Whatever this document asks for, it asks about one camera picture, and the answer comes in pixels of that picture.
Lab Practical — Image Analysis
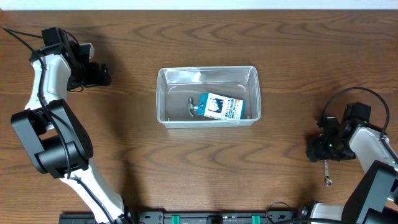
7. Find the silver combination wrench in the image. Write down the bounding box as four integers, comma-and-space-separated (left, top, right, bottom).
323, 160, 333, 187

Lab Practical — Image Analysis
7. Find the clear plastic container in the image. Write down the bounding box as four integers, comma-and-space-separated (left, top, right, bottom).
156, 66, 261, 128

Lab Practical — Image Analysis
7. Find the blue white screwdriver box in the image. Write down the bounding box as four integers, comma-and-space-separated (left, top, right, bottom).
195, 92, 246, 120

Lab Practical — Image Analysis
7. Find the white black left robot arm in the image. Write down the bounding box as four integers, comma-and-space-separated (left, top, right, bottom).
11, 41, 136, 223

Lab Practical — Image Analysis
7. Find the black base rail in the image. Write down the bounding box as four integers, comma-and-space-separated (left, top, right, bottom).
58, 210, 312, 224

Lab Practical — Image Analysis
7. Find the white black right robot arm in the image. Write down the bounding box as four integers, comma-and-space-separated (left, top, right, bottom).
302, 102, 397, 223

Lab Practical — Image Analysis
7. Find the small steel claw hammer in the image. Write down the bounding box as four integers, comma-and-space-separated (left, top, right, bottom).
187, 97, 198, 117

